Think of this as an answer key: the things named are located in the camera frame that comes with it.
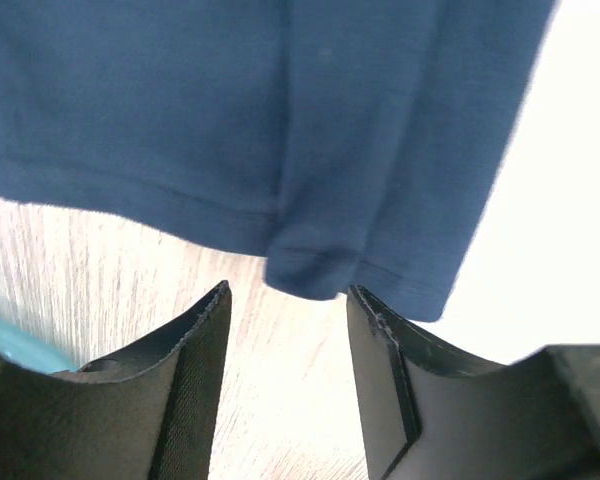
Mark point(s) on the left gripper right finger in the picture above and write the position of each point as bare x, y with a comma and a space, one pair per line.
432, 411

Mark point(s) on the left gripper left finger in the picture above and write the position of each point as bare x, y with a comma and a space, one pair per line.
146, 411

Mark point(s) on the navy blue t shirt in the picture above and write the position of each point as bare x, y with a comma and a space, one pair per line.
346, 142

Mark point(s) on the teal plastic bin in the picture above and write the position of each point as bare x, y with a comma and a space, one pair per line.
28, 351

